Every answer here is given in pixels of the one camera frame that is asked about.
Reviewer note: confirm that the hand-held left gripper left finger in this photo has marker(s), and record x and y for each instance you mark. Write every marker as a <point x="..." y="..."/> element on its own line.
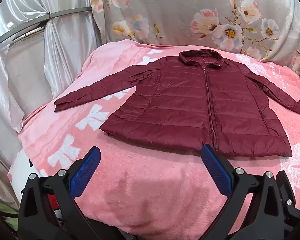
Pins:
<point x="86" y="170"/>

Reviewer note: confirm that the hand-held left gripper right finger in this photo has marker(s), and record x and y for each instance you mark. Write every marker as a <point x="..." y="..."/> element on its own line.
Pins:
<point x="216" y="170"/>

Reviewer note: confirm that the maroon puffer jacket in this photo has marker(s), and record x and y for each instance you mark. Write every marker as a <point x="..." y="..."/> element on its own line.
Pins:
<point x="185" y="105"/>

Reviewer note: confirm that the red object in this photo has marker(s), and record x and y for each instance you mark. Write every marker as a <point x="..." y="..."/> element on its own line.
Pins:
<point x="51" y="201"/>

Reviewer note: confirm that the pink printed blanket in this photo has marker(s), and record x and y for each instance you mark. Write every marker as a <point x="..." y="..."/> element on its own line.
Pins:
<point x="145" y="187"/>

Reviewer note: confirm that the green cloth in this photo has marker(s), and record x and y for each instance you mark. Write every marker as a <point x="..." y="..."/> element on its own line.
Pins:
<point x="5" y="213"/>

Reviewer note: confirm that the white satin curtain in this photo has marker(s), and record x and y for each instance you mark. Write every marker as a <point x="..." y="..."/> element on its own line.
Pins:
<point x="45" y="67"/>

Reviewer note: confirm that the grey floral cloth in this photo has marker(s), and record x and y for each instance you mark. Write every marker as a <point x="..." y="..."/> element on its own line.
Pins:
<point x="190" y="17"/>

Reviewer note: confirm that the curved metal band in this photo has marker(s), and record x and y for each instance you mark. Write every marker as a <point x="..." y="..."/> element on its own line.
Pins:
<point x="40" y="20"/>

